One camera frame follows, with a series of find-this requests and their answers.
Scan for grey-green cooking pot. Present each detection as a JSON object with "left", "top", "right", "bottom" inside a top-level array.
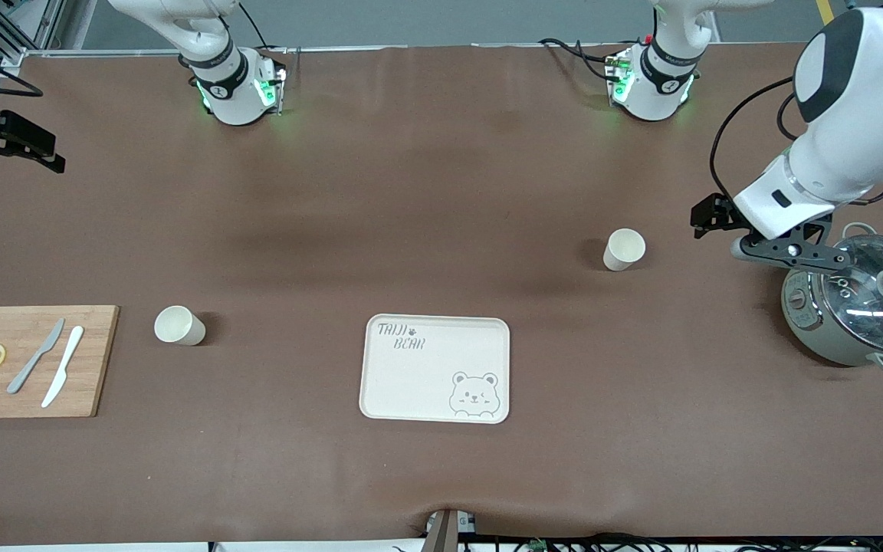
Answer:
[{"left": 781, "top": 222, "right": 883, "bottom": 376}]

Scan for white plastic knife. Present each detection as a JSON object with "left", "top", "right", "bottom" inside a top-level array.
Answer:
[{"left": 41, "top": 325, "right": 85, "bottom": 409}]

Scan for cream tray with bear print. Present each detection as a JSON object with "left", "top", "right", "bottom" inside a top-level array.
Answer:
[{"left": 359, "top": 313, "right": 511, "bottom": 425}]

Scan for black cable at right arm base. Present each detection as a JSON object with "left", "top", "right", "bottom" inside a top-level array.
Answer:
[{"left": 238, "top": 0, "right": 289, "bottom": 54}]

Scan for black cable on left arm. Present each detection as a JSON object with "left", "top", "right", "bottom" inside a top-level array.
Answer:
[{"left": 709, "top": 75, "right": 883, "bottom": 206}]

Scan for white plastic cup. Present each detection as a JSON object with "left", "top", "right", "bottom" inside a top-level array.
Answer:
[
  {"left": 153, "top": 305, "right": 207, "bottom": 347},
  {"left": 602, "top": 228, "right": 647, "bottom": 272}
]

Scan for bamboo cutting board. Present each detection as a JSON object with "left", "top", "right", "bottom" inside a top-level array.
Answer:
[{"left": 0, "top": 304, "right": 120, "bottom": 419}]

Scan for aluminium frame post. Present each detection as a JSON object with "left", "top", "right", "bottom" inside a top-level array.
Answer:
[{"left": 0, "top": 0, "right": 55, "bottom": 66}]

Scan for black cables at left arm base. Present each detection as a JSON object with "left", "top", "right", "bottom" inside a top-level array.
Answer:
[{"left": 537, "top": 37, "right": 626, "bottom": 84}]

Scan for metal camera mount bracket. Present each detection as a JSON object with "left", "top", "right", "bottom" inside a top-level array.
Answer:
[{"left": 422, "top": 508, "right": 481, "bottom": 552}]

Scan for glass pot lid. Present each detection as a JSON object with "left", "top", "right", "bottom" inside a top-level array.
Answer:
[{"left": 819, "top": 234, "right": 883, "bottom": 355}]

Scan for grey plastic knife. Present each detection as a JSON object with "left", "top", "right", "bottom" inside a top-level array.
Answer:
[{"left": 6, "top": 317, "right": 66, "bottom": 396}]

